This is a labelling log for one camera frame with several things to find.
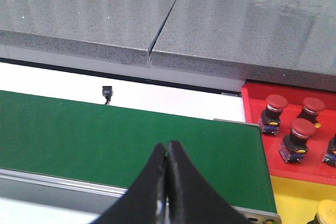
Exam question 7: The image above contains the yellow mushroom push button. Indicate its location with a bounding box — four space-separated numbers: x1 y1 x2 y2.
309 199 336 224

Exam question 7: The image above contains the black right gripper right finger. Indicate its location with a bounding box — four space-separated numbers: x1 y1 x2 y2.
167 141 250 223

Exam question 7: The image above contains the right grey stone slab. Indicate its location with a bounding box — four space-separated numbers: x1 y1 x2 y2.
150 0 335 91

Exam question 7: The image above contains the small black sensor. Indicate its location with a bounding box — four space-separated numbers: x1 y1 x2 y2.
102 86 113 99

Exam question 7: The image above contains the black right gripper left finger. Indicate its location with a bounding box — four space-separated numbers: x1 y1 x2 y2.
93 143 166 223

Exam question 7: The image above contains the red mushroom push button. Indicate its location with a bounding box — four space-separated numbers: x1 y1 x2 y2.
258 94 288 136
278 118 316 163
297 97 326 129

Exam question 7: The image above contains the red plastic tray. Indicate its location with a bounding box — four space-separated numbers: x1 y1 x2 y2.
241 82 335 185

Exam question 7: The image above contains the left grey stone slab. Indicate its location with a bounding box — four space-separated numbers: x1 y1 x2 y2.
1 0 176 65

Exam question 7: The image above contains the green conveyor belt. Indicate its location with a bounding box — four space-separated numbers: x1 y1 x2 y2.
1 91 276 212

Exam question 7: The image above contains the yellow plastic tray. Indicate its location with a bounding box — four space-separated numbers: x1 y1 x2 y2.
270 173 335 223

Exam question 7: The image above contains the grey stone slab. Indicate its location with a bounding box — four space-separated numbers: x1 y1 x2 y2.
1 0 176 65
150 0 335 91

